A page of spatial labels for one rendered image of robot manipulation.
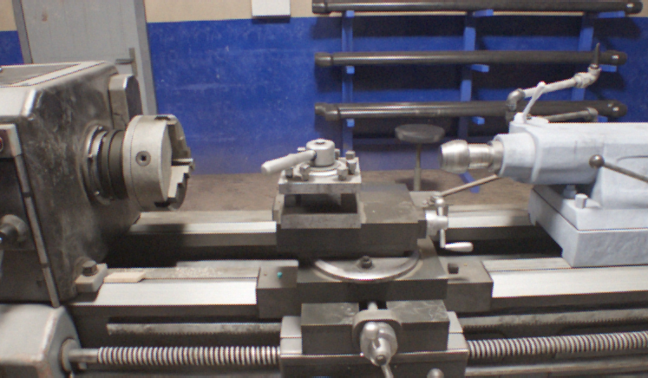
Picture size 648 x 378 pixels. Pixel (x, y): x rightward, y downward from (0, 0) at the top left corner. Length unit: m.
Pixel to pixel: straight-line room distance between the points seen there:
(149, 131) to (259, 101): 3.12
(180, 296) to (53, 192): 0.37
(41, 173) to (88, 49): 3.49
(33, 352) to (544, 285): 1.18
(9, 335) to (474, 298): 1.06
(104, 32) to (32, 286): 3.43
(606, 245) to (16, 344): 1.42
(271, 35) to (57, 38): 1.80
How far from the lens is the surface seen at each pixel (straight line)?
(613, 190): 1.40
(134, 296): 1.26
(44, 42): 4.77
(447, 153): 1.28
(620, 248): 1.43
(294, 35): 4.22
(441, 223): 1.11
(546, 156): 1.31
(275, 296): 1.14
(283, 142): 4.39
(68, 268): 1.26
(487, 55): 4.08
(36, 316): 1.29
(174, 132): 1.28
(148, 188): 1.23
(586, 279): 1.34
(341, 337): 1.03
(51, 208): 1.19
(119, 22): 4.48
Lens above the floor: 1.48
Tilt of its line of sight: 21 degrees down
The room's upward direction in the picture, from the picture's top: 1 degrees counter-clockwise
